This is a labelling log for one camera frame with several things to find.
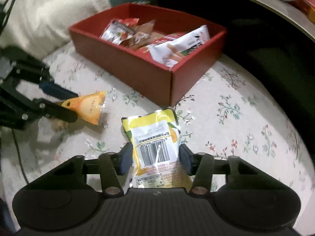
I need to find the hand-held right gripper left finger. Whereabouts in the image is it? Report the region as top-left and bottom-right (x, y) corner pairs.
(27, 143), (133, 197)

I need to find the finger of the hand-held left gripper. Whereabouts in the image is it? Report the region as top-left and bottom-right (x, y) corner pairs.
(32, 98), (79, 124)
(39, 80), (79, 99)

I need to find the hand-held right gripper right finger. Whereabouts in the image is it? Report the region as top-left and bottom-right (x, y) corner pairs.
(179, 144), (288, 195)

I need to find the orange triangular snack packet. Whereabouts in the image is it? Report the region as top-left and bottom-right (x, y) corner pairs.
(55, 91), (107, 126)

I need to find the yellow snack packet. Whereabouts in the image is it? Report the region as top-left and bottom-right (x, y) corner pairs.
(122, 107), (194, 189)

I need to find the red cardboard box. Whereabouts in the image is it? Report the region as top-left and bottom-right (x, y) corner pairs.
(69, 2), (227, 107)

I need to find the brown snack packet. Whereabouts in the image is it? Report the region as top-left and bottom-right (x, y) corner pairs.
(123, 20), (155, 51)

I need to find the white sausage snack packet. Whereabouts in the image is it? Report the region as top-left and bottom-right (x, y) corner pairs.
(148, 25), (210, 68)

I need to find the floral tablecloth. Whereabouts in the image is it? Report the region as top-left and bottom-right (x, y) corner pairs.
(0, 42), (310, 229)

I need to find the white fluffy blanket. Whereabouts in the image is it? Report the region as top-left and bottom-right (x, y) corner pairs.
(0, 0), (112, 59)

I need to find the black white snack packet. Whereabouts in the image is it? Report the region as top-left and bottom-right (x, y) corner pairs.
(100, 18), (139, 45)

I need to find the dark coffee table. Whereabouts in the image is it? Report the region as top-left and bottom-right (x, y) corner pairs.
(153, 0), (315, 118)

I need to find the black cable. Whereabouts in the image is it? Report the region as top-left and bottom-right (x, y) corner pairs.
(10, 128), (29, 183)

